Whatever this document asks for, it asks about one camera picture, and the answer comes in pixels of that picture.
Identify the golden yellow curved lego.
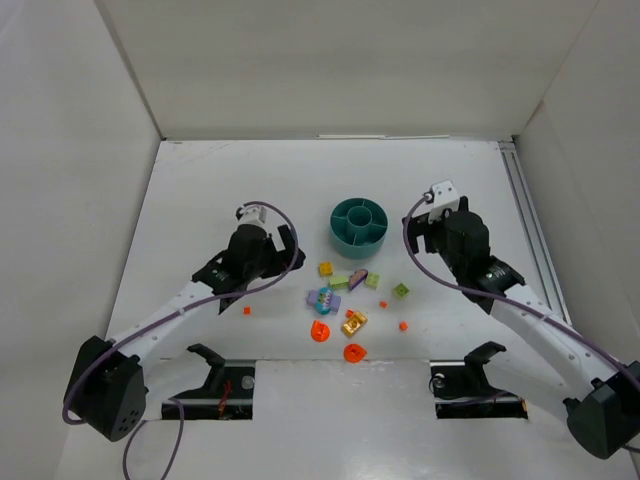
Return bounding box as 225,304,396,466
341,311,368,338

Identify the teal printed lego brick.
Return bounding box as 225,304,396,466
315,287,341,315

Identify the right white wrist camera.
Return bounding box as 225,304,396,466
423,180,460,224

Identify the light green square lego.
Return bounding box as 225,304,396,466
392,283,410,300

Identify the light green small lego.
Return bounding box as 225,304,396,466
365,272,380,290

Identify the purple cable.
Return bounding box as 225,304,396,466
402,194,640,394
61,200,304,480

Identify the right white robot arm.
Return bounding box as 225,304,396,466
402,197,639,459

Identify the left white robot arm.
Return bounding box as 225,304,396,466
62,223,305,442

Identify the purple printed curved lego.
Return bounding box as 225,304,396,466
347,269,368,291

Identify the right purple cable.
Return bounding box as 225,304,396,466
402,194,640,394

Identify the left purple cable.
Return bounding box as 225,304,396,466
61,200,304,480

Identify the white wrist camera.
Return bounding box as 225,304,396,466
235,204,267,228
423,180,460,224

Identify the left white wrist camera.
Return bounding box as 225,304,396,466
235,204,267,228

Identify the aluminium rail right edge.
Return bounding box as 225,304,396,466
498,141,572,325

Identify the teal divided round container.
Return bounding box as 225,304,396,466
330,198,389,260

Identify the light green sloped lego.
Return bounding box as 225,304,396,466
328,275,349,290

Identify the orange round lego lower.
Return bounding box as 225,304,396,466
343,343,367,364

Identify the orange round lego left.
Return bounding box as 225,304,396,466
310,320,331,343

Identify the yellow square lego brick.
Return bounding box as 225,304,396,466
318,262,334,277

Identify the orange round lego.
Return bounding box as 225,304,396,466
310,320,331,343
343,343,367,364

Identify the purple lego brick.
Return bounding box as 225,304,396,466
307,288,326,311

